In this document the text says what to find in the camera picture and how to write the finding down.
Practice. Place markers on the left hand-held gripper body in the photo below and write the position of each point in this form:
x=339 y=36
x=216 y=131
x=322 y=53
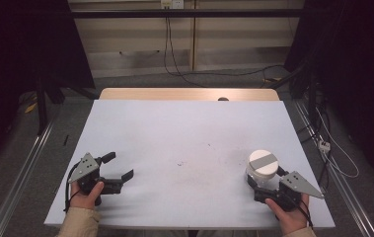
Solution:
x=86 y=169

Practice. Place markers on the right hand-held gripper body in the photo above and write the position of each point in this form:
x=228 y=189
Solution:
x=298 y=185

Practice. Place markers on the clear jar with white lid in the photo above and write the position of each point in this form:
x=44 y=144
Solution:
x=262 y=164

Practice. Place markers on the person's left hand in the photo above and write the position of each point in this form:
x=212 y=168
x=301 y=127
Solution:
x=87 y=199

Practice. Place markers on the person's right hand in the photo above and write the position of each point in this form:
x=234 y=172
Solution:
x=291 y=220

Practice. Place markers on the small black floor item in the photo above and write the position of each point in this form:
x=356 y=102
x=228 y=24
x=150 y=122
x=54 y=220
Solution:
x=65 y=140

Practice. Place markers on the white power strip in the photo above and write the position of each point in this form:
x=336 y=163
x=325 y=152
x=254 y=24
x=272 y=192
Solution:
x=324 y=145

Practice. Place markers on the white board sheet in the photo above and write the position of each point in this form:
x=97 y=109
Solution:
x=181 y=131

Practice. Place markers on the black metal stand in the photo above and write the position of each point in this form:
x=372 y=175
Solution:
x=41 y=108

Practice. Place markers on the wooden table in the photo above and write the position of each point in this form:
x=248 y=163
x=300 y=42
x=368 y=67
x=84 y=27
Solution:
x=174 y=94

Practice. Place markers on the black curtain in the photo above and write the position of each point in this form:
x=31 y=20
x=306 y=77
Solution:
x=10 y=49
x=365 y=65

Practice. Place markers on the black horizontal metal bar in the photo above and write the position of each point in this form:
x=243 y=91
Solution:
x=125 y=13

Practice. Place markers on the metal floor rail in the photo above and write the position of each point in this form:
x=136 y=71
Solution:
x=349 y=197
x=20 y=184

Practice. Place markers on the white wall socket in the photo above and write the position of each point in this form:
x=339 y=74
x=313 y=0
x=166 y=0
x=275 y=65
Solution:
x=172 y=3

